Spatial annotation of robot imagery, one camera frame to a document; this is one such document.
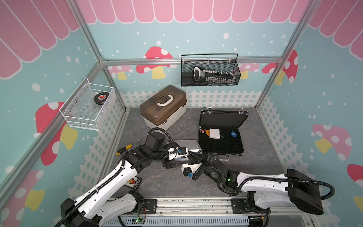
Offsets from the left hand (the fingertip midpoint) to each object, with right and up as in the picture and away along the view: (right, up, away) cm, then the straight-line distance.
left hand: (179, 155), depth 72 cm
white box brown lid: (-11, +26, +23) cm, 36 cm away
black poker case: (+30, +18, +20) cm, 40 cm away
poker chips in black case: (+19, +10, +30) cm, 37 cm away
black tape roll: (-45, +31, +7) cm, 55 cm away
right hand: (+5, +2, +1) cm, 6 cm away
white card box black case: (+24, +9, +28) cm, 38 cm away
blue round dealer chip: (+37, +9, +29) cm, 48 cm away
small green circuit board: (-22, -33, -1) cm, 40 cm away
